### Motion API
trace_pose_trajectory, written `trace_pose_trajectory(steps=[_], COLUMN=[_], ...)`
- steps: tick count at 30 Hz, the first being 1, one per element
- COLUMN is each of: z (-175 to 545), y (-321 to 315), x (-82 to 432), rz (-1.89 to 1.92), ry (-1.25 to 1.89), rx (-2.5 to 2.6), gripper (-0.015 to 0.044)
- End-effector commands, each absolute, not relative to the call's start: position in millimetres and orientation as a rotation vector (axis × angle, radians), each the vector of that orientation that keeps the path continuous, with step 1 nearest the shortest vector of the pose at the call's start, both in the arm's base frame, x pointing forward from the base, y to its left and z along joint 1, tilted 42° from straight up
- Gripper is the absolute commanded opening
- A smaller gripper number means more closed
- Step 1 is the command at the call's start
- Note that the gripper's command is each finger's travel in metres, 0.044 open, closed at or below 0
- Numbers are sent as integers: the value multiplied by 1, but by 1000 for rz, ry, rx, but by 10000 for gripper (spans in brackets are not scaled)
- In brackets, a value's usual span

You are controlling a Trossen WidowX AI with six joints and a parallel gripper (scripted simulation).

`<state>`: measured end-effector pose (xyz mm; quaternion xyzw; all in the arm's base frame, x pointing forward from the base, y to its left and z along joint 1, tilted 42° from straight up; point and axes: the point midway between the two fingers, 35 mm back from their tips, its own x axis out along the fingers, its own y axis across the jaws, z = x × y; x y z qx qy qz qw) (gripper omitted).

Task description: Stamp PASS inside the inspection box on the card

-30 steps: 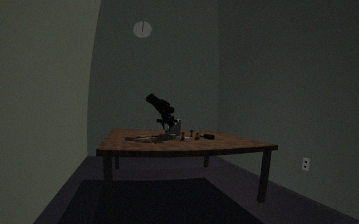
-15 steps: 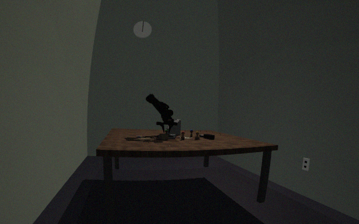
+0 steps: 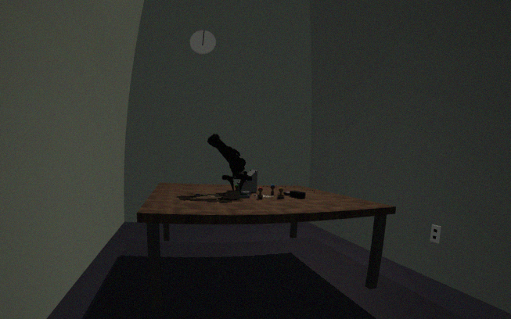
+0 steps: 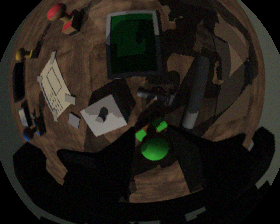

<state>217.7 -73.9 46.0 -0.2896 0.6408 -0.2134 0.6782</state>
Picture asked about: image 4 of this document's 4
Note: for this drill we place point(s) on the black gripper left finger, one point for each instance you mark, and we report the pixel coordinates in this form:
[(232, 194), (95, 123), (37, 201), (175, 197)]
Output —
[(114, 163)]

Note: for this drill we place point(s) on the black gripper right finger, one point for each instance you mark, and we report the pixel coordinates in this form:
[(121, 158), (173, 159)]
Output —
[(198, 156)]

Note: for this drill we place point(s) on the cream inspection card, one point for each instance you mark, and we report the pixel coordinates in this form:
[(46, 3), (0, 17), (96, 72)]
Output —
[(54, 88)]

